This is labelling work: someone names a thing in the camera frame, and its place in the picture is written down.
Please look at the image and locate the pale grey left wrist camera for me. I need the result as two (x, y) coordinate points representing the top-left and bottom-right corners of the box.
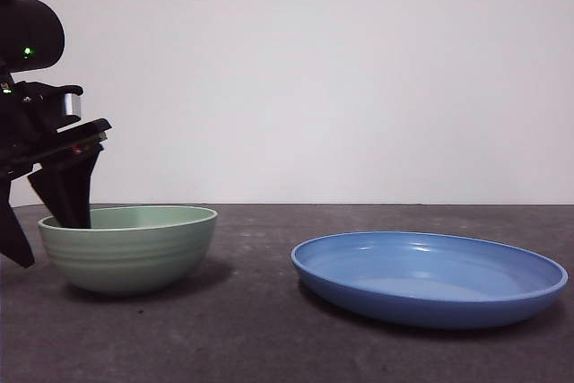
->
(62, 91), (85, 119)

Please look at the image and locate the blue round plate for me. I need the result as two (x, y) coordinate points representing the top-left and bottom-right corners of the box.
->
(290, 231), (570, 329)

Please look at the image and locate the green ribbed bowl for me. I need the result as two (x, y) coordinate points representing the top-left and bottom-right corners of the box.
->
(38, 205), (220, 298)

